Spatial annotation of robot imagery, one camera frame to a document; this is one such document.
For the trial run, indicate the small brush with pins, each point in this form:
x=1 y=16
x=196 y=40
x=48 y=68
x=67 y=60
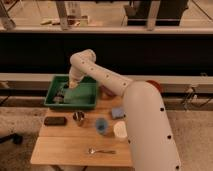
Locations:
x=58 y=99

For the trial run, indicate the small metal cup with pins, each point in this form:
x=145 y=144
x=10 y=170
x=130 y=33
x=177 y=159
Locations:
x=79 y=117

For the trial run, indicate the black rectangular block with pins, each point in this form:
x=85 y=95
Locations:
x=55 y=121

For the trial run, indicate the green plastic tray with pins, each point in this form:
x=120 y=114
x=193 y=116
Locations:
x=83 y=97

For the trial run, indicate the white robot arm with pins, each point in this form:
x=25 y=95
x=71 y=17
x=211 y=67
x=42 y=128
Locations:
x=150 y=136

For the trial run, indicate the red bowl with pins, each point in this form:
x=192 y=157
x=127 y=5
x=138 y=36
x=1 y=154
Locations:
x=156 y=85

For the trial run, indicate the white cup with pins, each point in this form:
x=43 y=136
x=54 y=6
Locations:
x=119 y=130

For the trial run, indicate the black object on floor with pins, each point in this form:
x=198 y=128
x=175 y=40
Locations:
x=15 y=138

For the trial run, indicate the blue sponge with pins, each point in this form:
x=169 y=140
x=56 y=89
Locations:
x=117 y=113

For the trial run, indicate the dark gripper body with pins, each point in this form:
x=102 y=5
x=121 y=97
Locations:
x=62 y=90

